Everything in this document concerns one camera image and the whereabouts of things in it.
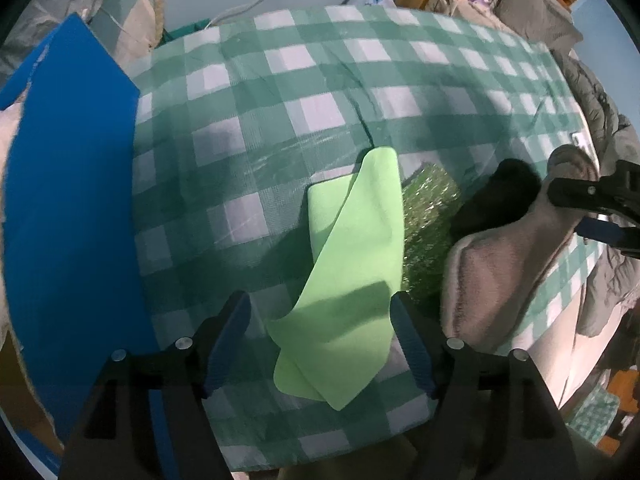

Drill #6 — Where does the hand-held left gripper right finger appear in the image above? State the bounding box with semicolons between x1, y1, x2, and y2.
389;291;583;480

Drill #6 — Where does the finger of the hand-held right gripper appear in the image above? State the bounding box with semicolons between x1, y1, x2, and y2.
574;216;640;262
547;159;640;217

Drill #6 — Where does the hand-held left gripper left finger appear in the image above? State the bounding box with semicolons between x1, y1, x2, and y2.
60;290;252;480

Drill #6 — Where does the light green microfiber cloth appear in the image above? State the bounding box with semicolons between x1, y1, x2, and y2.
265;146;406;412

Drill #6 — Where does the green glitter scrub sponge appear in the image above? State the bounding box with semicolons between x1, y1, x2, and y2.
399;162;464;307

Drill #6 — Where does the blue-edged cardboard box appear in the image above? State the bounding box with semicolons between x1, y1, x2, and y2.
0;12;168;478

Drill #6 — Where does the grey bedding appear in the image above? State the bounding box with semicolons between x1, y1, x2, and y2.
547;47;640;338

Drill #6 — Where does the grey pillow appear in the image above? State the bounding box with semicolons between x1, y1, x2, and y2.
494;0;584;52

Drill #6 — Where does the small green checkered cloth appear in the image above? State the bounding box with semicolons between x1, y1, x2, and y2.
569;389;622;445

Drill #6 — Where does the cream blanket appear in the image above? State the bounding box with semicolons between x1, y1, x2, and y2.
424;0;502;22

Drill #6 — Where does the green checkered tablecloth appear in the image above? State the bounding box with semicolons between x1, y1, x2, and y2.
131;4;603;463

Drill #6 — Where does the teal plastic crate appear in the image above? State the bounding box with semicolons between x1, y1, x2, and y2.
161;19;222;45

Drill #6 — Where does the thick beige rope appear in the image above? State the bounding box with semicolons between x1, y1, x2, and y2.
141;0;169;52

